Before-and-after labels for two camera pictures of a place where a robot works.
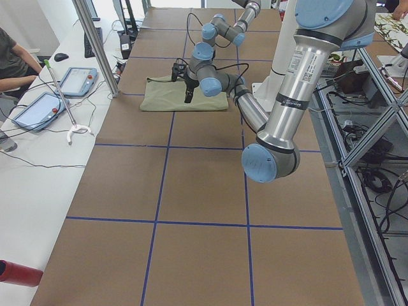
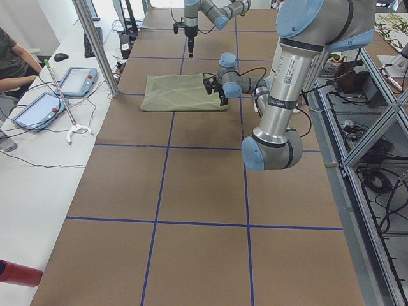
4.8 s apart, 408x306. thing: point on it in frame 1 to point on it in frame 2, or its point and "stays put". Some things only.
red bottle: [13, 273] stays put
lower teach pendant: [39, 111] stays put
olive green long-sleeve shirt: [162, 94] stays put
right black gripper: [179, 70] to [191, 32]
